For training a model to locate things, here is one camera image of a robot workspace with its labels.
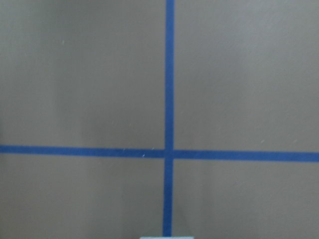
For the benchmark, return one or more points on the crossing blue tape strip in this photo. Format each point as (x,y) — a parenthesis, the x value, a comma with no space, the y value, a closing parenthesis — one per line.
(161,153)

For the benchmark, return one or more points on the long blue tape strip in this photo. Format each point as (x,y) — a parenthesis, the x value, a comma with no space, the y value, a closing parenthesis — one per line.
(169,119)

